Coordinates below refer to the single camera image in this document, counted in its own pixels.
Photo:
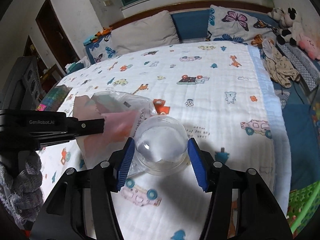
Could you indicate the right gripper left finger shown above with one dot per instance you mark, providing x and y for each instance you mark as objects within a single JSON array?
[{"x": 80, "y": 193}]

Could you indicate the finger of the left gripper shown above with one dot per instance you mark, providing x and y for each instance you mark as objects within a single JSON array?
[{"x": 78, "y": 128}]

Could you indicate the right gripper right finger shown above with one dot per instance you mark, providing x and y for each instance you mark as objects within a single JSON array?
[{"x": 259, "y": 214}]

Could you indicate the pink plastic snack bag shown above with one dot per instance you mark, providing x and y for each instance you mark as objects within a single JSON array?
[{"x": 122, "y": 114}]

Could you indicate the clear plastic dome lid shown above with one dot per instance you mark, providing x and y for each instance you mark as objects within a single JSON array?
[{"x": 161, "y": 146}]

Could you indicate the grey gloved left hand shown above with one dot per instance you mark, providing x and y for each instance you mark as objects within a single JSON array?
[{"x": 22, "y": 196}]

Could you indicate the colourful book on bed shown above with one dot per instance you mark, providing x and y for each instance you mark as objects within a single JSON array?
[{"x": 53, "y": 100}]

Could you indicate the green plastic mesh basket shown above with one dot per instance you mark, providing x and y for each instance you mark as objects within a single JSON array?
[{"x": 302, "y": 206}]

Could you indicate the butterfly print pillow left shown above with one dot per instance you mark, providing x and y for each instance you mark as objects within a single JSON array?
[{"x": 100, "y": 50}]

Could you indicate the butterfly print pillow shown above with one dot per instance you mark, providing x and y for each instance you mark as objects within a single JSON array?
[
  {"x": 225, "y": 24},
  {"x": 100, "y": 50}
]

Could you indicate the blue mattress sheet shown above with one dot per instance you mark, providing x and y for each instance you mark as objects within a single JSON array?
[{"x": 301, "y": 131}]

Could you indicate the orange toy on headboard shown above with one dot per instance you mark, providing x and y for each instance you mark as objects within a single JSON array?
[{"x": 94, "y": 38}]

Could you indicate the dark wooden door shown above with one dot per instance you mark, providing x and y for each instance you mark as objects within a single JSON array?
[{"x": 55, "y": 36}]

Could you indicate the white cartoon print blanket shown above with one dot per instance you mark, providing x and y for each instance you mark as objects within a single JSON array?
[{"x": 224, "y": 98}]

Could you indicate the beige pillow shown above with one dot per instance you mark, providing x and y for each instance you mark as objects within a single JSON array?
[{"x": 151, "y": 32}]

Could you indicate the beige patterned clothing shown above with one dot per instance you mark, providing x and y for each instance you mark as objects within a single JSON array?
[{"x": 278, "y": 66}]

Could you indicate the grey patterned folded cloth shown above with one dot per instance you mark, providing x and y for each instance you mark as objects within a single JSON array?
[{"x": 308, "y": 69}]

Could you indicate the blue headboard cushion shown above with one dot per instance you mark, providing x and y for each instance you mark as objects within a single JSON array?
[{"x": 191, "y": 26}]

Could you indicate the pink plush toy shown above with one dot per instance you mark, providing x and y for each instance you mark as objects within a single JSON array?
[{"x": 309, "y": 46}]

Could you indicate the black white plush cow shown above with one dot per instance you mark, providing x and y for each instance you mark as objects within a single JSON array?
[{"x": 290, "y": 25}]

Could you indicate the butterfly print pillow right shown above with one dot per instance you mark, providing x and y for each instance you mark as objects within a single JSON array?
[{"x": 225, "y": 24}]

